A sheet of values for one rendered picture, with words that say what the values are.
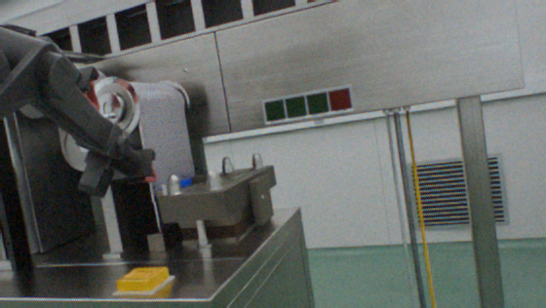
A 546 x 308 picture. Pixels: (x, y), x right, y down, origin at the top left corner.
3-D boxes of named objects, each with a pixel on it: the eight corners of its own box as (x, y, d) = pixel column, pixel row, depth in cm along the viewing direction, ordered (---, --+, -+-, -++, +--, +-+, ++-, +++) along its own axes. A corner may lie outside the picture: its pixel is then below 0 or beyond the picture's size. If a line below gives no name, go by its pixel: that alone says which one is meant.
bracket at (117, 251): (101, 260, 105) (78, 132, 103) (118, 251, 111) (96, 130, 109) (119, 259, 103) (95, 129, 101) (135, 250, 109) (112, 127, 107)
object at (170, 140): (152, 203, 107) (138, 126, 105) (195, 184, 128) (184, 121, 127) (154, 203, 107) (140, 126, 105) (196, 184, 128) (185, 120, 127)
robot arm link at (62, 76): (63, 42, 47) (-30, 13, 48) (43, 91, 46) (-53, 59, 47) (135, 136, 90) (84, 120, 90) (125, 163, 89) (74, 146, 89)
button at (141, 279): (117, 293, 80) (115, 280, 80) (138, 279, 87) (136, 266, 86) (150, 293, 77) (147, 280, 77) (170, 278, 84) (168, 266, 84)
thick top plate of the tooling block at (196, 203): (162, 223, 102) (157, 197, 101) (226, 189, 139) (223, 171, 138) (226, 218, 96) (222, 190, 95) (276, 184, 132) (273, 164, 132)
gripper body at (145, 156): (153, 177, 99) (134, 165, 92) (115, 182, 103) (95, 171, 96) (156, 151, 101) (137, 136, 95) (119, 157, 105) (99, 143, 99)
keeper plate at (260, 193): (254, 225, 111) (248, 181, 110) (266, 215, 120) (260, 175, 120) (264, 224, 110) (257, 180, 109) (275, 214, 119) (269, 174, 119)
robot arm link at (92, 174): (126, 134, 85) (84, 121, 85) (102, 191, 82) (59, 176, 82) (135, 152, 97) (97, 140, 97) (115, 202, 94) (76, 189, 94)
